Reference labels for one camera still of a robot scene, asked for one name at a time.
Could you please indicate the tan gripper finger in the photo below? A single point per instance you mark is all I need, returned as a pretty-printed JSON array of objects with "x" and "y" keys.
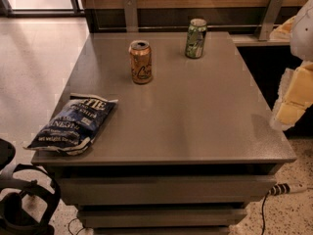
[
  {"x": 295, "y": 95},
  {"x": 283, "y": 31}
]

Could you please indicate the green soda can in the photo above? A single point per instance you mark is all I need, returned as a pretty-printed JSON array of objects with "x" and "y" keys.
[{"x": 195, "y": 38}]

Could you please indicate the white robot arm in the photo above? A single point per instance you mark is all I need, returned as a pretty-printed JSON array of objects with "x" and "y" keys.
[{"x": 301, "y": 40}]

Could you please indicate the orange soda can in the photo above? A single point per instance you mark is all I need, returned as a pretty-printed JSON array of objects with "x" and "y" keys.
[{"x": 141, "y": 61}]

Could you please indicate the blue chip bag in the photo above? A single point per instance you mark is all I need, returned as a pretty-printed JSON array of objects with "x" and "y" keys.
[{"x": 74, "y": 128}]

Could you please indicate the white power strip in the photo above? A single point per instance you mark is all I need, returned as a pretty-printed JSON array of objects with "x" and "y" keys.
[{"x": 287, "y": 188}]

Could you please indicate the grey drawer cabinet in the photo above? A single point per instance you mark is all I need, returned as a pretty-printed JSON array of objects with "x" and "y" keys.
[{"x": 181, "y": 155}]

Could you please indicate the right metal wall bracket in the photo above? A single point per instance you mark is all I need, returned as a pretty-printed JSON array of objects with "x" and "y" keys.
[{"x": 268, "y": 20}]

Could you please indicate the metal wall bracket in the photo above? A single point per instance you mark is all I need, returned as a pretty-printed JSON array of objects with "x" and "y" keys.
[
  {"x": 268, "y": 20},
  {"x": 131, "y": 16}
]

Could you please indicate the left metal wall bracket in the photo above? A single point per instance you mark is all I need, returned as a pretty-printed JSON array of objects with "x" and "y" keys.
[{"x": 131, "y": 16}]

